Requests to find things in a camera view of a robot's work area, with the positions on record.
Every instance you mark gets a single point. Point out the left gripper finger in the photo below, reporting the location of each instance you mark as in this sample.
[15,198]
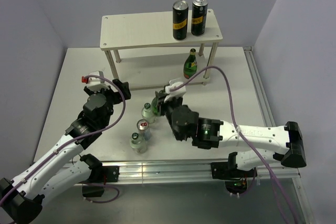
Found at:
[126,94]
[123,86]

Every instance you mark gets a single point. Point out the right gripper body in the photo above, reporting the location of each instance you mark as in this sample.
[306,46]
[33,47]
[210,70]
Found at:
[166,108]

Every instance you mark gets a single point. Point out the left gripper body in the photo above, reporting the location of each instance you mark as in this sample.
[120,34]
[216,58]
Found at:
[112,97]

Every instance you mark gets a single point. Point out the green glass bottle front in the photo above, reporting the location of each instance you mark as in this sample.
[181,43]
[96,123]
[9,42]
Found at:
[155,106]

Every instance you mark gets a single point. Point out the green glass bottle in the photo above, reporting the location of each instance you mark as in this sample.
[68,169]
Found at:
[155,106]
[190,65]

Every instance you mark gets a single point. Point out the green glass bottle back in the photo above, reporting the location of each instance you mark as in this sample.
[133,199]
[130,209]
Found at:
[190,65]

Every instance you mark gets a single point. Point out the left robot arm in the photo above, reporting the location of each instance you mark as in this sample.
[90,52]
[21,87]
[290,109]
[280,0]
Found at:
[64,165]

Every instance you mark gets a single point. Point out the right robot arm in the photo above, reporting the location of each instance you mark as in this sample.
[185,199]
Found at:
[283,144]

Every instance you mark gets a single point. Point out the white two-tier shelf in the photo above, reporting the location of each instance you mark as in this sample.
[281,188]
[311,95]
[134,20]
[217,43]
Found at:
[141,50]

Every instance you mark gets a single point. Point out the clear bottle green cap back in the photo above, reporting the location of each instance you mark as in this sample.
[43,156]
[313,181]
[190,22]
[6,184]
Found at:
[148,114]

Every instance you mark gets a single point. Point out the clear bottle green cap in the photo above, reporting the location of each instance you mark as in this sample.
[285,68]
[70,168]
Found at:
[148,114]
[138,143]

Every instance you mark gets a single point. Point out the silver can red top left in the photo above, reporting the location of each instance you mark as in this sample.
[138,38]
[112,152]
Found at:
[144,129]

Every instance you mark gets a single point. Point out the clear bottle green cap front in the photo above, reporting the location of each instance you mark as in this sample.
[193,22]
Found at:
[138,143]

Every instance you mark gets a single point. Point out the black can left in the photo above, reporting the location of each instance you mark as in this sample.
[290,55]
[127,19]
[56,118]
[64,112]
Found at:
[180,19]

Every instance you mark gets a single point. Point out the black can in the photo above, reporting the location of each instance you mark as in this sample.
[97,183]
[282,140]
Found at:
[199,13]
[180,19]

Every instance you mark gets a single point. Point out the black can right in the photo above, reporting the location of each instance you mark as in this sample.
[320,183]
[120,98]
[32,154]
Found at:
[199,13]

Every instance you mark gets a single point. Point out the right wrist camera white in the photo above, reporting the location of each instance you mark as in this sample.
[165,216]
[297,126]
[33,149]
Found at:
[174,89]

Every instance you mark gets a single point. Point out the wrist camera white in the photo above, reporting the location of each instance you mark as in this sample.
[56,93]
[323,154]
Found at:
[93,83]
[174,89]

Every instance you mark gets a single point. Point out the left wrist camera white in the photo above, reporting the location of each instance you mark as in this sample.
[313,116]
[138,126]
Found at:
[93,83]

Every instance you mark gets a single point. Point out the aluminium front rail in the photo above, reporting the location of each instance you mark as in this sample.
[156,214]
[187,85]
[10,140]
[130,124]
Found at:
[160,172]

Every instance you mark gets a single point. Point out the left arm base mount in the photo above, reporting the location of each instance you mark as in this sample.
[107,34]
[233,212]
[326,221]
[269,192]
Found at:
[99,178]

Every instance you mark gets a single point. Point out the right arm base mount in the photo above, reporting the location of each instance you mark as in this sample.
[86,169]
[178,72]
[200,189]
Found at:
[237,182]

